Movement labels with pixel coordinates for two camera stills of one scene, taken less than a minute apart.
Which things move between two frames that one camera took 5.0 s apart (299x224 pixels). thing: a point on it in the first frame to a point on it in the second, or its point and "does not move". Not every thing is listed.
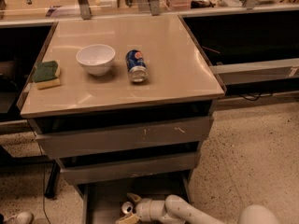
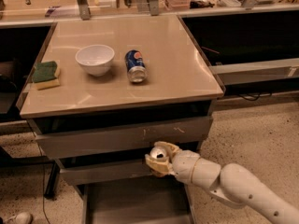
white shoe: x=22 y=217 does not move
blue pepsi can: x=136 y=66 does not move
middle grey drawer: x=92 y=172 does not move
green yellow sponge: x=46 y=75 does not move
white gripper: x=143 y=209 to x=183 y=166
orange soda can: x=127 y=207 to x=159 y=152
